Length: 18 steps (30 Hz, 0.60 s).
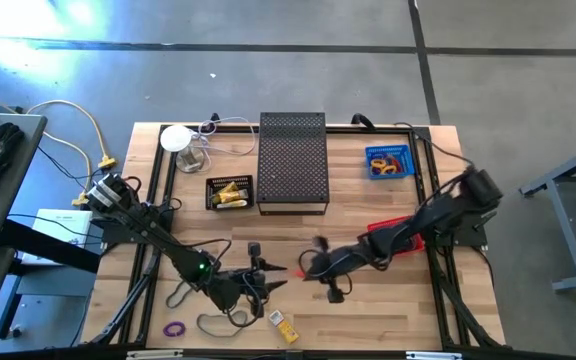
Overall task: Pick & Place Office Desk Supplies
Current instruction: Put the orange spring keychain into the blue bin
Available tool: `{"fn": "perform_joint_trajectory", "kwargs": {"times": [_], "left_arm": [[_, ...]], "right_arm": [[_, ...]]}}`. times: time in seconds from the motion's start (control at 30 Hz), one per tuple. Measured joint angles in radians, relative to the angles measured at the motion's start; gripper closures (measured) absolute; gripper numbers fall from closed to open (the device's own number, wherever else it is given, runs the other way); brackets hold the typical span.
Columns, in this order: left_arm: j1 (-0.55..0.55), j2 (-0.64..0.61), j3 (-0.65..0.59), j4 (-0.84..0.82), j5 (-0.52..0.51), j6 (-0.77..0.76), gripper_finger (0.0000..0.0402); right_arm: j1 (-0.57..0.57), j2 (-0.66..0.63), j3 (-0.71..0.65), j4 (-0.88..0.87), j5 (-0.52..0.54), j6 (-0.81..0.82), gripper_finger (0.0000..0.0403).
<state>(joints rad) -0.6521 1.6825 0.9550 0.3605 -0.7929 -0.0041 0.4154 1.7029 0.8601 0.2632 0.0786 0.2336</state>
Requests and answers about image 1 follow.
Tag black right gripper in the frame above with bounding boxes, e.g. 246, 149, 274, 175
303, 235, 369, 305

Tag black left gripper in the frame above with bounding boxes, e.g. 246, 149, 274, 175
210, 242, 289, 319

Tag teal rubber band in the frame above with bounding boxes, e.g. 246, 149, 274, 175
196, 310, 249, 339
165, 280, 193, 310

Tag red plastic basket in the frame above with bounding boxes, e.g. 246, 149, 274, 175
366, 215, 425, 254

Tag black plastic basket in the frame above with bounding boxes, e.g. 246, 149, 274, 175
204, 174, 256, 212

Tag black perforated metal riser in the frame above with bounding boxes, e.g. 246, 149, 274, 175
256, 111, 331, 217

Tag blue plastic basket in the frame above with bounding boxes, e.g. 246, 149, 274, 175
364, 144, 416, 181

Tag white mushroom lamp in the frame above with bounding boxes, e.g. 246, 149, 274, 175
159, 124, 207, 175

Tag white cardboard box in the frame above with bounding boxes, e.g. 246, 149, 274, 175
20, 208, 94, 266

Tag blue-grey metal table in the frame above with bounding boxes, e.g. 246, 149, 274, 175
519, 137, 576, 294

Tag grey side table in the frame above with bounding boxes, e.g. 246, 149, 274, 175
0, 104, 102, 351

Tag silver metal bracket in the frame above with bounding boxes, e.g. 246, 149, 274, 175
126, 349, 184, 359
405, 351, 463, 360

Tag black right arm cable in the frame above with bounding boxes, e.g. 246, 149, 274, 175
350, 113, 474, 171

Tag white lamp cable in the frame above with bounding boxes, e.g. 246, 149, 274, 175
190, 116, 258, 174

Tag cream cable with yellow plug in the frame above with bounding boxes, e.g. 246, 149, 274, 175
25, 98, 118, 170

